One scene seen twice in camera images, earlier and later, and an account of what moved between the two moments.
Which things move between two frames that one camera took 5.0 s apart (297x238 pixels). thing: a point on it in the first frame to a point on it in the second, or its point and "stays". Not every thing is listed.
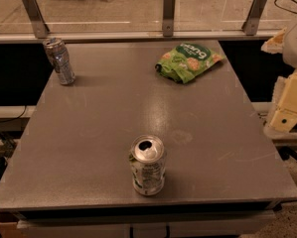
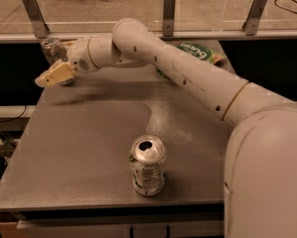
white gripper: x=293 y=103 to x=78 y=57
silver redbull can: x=59 y=59 stays
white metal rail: x=136 y=36 stays
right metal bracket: x=251 y=22 stays
